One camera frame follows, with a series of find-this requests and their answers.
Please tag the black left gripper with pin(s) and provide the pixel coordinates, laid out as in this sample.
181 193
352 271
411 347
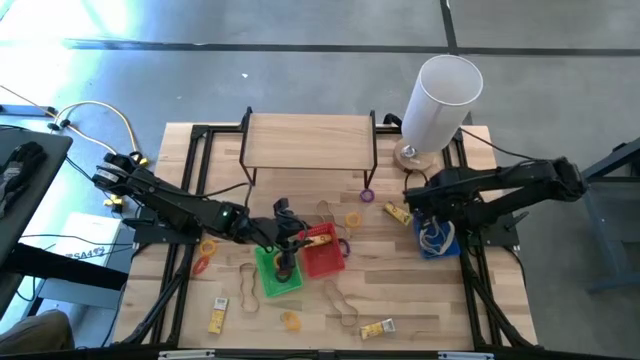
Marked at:
272 230

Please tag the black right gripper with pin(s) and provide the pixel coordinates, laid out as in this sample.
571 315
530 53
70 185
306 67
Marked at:
427 202

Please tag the yellow crayon box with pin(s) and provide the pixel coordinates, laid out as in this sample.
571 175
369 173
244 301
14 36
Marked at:
217 322
320 240
375 330
397 214

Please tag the beige rubber band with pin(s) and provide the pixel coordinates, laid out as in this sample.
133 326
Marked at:
440 250
325 295
241 272
424 240
450 235
316 207

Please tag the blue plastic basket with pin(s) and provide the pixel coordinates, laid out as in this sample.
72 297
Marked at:
425 256

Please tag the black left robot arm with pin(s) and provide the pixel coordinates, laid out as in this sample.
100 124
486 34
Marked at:
165 200

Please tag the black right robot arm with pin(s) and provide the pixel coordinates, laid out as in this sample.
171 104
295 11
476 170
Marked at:
500 182

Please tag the black side desk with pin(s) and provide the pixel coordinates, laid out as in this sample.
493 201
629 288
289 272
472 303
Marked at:
45 170

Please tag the red plastic basket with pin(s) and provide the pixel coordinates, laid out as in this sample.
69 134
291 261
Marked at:
325 265

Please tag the crumpled clear plastic wrap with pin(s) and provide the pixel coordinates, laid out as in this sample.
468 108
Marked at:
409 150

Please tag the green plastic basket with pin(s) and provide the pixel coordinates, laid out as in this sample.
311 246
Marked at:
265 287

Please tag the red spiral wrist coil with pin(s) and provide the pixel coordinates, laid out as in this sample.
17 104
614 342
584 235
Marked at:
195 269

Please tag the wooden shelf riser black legs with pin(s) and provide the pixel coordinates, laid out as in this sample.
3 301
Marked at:
307 140

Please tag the white shade table lamp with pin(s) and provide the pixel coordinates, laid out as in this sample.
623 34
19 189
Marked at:
440 100

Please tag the blue-grey metal cart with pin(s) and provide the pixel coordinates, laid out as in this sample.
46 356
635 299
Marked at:
590 240

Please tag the white cardboard box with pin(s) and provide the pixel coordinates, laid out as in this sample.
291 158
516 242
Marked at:
85 230

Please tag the person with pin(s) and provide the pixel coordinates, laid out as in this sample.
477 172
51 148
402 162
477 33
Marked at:
35 330

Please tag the black glove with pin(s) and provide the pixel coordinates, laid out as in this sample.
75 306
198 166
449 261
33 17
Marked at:
20 160

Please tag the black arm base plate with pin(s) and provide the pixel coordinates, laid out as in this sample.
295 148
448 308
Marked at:
505 235
150 232

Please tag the white bracket strip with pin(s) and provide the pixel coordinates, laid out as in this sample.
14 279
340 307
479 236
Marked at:
465 356
185 355

